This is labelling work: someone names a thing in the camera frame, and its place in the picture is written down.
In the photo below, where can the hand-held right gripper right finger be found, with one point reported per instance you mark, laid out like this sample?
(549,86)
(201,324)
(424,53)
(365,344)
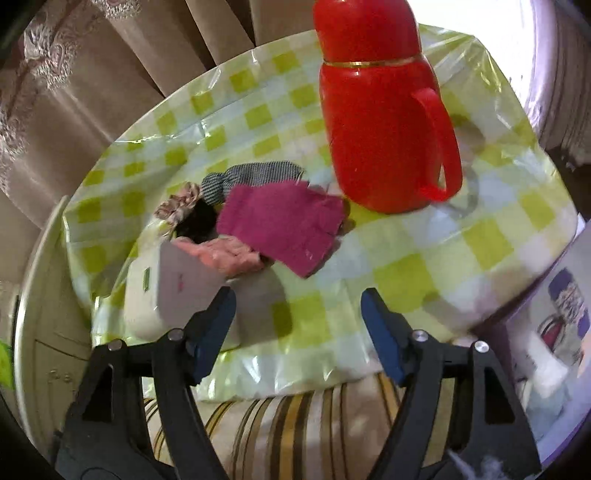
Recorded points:
(383,337)

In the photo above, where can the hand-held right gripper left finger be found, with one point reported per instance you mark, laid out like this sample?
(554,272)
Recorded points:
(214,332)

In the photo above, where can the peach pink cloth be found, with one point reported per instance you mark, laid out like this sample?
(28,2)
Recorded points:
(221,256)

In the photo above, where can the magenta knit glove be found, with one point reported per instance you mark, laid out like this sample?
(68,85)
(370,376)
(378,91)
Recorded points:
(277,226)

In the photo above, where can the white storage box purple rim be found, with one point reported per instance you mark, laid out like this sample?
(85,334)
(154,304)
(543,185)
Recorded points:
(545,369)

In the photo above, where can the white rectangular box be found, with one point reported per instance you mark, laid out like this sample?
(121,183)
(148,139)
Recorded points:
(184,295)

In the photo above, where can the green checked plastic tablecloth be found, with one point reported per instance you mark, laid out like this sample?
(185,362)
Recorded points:
(415,277)

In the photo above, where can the black cloth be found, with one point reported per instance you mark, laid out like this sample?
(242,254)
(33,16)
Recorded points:
(198,224)

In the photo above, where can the striped cushion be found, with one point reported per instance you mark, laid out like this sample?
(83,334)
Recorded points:
(286,434)

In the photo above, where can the floral scrunchie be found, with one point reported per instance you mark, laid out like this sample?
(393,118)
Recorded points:
(178,203)

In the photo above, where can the grey checked cloth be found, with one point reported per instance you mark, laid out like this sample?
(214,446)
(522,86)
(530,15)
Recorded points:
(249,177)

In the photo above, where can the red thermos bottle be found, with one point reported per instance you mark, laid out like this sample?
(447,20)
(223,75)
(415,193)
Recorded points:
(378,129)

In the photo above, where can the green object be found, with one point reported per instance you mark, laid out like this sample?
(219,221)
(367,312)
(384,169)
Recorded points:
(4,364)

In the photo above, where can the beige patterned curtain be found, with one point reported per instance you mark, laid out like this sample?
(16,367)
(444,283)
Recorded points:
(92,92)

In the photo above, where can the lilac curtain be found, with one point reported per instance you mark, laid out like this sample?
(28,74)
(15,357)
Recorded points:
(563,92)

